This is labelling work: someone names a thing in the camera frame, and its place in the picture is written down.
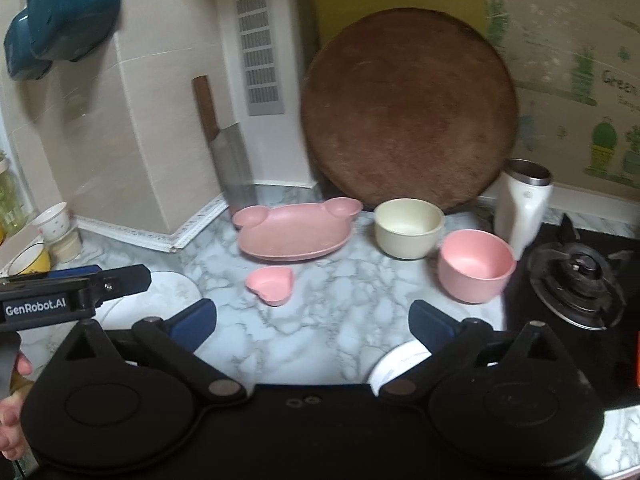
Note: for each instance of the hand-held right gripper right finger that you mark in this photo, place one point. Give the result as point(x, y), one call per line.
point(431, 322)

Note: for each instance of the gas stove burner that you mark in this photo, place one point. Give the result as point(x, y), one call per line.
point(577, 280)

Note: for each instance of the pink bowl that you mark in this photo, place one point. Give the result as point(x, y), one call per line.
point(475, 267)

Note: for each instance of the round wooden cutting board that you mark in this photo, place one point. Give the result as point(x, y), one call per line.
point(407, 110)

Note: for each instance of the person's left hand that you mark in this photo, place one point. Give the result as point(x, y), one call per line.
point(10, 425)

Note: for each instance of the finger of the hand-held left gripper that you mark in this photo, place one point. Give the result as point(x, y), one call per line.
point(125, 280)

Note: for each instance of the cream bowl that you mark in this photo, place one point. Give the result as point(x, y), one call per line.
point(407, 227)

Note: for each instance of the small teal plastic basin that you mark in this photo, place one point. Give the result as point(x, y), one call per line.
point(22, 52)

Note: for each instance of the yellow-green plastic cutting board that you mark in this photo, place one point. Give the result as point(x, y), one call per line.
point(340, 10)

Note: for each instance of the pink bear-shaped plate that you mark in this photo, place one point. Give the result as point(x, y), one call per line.
point(292, 235)

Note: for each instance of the black gas stove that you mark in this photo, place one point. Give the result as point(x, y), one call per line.
point(540, 350)

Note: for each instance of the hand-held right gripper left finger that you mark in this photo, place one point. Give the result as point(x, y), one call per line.
point(192, 321)

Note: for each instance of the white mug with steel rim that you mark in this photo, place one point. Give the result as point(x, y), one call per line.
point(520, 205)

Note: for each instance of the glass jar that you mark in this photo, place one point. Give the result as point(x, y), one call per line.
point(9, 195)

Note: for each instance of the white plate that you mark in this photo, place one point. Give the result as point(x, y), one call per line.
point(165, 290)
point(400, 365)

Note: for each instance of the yellow bowl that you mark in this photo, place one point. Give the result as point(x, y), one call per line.
point(30, 260)

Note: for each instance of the pink heart-shaped dish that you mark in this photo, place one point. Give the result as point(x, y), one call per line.
point(270, 285)

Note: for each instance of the grey vent grille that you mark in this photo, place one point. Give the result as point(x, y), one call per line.
point(257, 45)

